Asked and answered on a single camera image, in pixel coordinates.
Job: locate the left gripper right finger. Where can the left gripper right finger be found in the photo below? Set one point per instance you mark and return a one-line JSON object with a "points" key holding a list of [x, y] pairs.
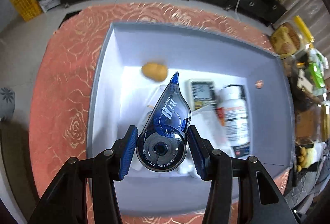
{"points": [[201, 152]]}

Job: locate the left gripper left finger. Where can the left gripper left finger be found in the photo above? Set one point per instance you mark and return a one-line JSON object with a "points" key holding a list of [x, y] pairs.
{"points": [[123, 153]]}

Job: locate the blue correction tape dispenser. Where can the blue correction tape dispenser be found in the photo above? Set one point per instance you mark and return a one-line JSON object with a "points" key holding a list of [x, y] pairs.
{"points": [[162, 144]]}

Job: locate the white supplement bottle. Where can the white supplement bottle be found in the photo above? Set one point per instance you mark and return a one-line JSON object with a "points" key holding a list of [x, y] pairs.
{"points": [[233, 115]]}

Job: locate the white Panasonic AC remote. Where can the white Panasonic AC remote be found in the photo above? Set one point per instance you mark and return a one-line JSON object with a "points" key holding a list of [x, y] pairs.
{"points": [[201, 93]]}

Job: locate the red rose pattern tablecloth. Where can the red rose pattern tablecloth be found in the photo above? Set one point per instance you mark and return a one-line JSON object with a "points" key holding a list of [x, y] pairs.
{"points": [[61, 97]]}

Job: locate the small yellow potato toy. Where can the small yellow potato toy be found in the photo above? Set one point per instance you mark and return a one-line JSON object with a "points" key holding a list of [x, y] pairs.
{"points": [[155, 71]]}

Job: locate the yellow snack jar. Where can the yellow snack jar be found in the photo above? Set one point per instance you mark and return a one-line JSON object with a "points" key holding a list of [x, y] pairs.
{"points": [[285, 40]]}

